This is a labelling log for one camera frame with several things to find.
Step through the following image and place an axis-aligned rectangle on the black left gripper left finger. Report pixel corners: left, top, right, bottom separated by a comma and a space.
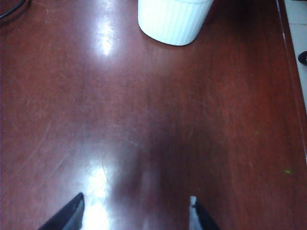
36, 192, 86, 230

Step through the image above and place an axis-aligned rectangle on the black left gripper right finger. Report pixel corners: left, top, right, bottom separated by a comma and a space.
189, 195, 222, 230

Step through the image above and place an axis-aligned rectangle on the white ribbed pen holder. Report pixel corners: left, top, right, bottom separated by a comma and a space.
137, 0, 214, 46

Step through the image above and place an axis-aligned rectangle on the black round object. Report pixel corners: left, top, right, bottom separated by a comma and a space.
297, 50, 307, 65

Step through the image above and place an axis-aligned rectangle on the black cable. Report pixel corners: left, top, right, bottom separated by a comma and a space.
0, 0, 27, 20

